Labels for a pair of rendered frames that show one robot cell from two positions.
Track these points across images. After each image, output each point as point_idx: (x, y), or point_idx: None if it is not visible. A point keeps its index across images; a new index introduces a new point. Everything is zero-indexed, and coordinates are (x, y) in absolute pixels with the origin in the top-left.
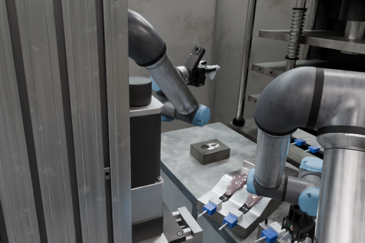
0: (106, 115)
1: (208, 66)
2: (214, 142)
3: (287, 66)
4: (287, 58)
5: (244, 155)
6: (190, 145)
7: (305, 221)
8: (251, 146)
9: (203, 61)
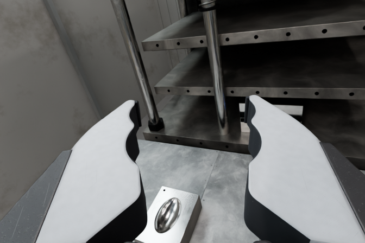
0: None
1: (283, 186)
2: (166, 198)
3: (208, 24)
4: (205, 11)
5: (215, 184)
6: (134, 240)
7: None
8: (205, 157)
9: (127, 119)
